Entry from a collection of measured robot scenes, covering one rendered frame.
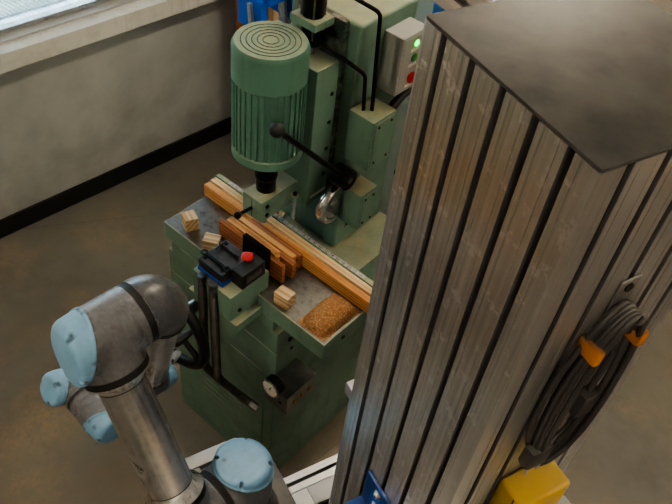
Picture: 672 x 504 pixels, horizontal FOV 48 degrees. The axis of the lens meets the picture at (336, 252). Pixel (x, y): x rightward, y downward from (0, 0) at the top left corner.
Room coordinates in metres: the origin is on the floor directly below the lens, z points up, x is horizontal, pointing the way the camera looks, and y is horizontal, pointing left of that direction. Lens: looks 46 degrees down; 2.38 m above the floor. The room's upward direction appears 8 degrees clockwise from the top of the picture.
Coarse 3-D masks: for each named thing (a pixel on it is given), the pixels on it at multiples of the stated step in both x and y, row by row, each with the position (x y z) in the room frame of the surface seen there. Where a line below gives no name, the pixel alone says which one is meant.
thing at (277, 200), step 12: (276, 180) 1.50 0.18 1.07; (288, 180) 1.50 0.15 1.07; (252, 192) 1.44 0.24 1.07; (276, 192) 1.45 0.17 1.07; (288, 192) 1.48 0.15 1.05; (252, 204) 1.42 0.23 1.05; (264, 204) 1.41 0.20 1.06; (276, 204) 1.44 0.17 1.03; (288, 204) 1.48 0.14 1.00; (252, 216) 1.42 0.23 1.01; (264, 216) 1.41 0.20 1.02
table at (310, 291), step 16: (192, 208) 1.52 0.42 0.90; (208, 208) 1.53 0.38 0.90; (176, 224) 1.45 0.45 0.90; (208, 224) 1.47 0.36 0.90; (176, 240) 1.43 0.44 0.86; (192, 240) 1.40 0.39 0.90; (192, 256) 1.39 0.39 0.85; (304, 272) 1.34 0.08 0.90; (192, 288) 1.26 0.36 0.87; (272, 288) 1.27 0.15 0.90; (304, 288) 1.28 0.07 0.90; (320, 288) 1.29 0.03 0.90; (208, 304) 1.21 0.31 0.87; (256, 304) 1.23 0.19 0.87; (272, 304) 1.22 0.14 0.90; (304, 304) 1.23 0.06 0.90; (352, 304) 1.25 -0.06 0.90; (224, 320) 1.18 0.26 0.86; (240, 320) 1.18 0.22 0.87; (272, 320) 1.21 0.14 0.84; (288, 320) 1.18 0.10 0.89; (352, 320) 1.20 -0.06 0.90; (304, 336) 1.15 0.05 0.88; (336, 336) 1.15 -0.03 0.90; (320, 352) 1.11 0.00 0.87
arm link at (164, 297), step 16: (144, 288) 0.79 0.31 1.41; (160, 288) 0.81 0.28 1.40; (176, 288) 0.84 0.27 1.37; (160, 304) 0.78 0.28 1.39; (176, 304) 0.80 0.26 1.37; (160, 320) 0.76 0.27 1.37; (176, 320) 0.79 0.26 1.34; (160, 336) 0.76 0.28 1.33; (176, 336) 0.85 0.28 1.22; (160, 352) 0.82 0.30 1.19; (160, 368) 0.84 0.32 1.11; (160, 384) 0.86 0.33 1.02
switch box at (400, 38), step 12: (396, 24) 1.65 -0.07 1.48; (408, 24) 1.65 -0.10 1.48; (420, 24) 1.66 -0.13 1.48; (384, 36) 1.61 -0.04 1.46; (396, 36) 1.60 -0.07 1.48; (408, 36) 1.60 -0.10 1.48; (420, 36) 1.63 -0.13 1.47; (384, 48) 1.61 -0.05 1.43; (396, 48) 1.59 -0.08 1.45; (408, 48) 1.60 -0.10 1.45; (384, 60) 1.61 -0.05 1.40; (396, 60) 1.59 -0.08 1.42; (408, 60) 1.60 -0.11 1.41; (384, 72) 1.60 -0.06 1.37; (396, 72) 1.58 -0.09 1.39; (408, 72) 1.61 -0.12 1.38; (384, 84) 1.60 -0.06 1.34; (396, 84) 1.58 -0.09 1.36
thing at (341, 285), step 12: (204, 192) 1.59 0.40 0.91; (216, 192) 1.56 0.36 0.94; (228, 204) 1.53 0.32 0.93; (240, 204) 1.53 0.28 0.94; (312, 264) 1.34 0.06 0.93; (324, 264) 1.34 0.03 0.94; (324, 276) 1.32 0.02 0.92; (336, 276) 1.31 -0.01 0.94; (336, 288) 1.29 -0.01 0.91; (348, 288) 1.27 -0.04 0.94; (360, 300) 1.25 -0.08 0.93
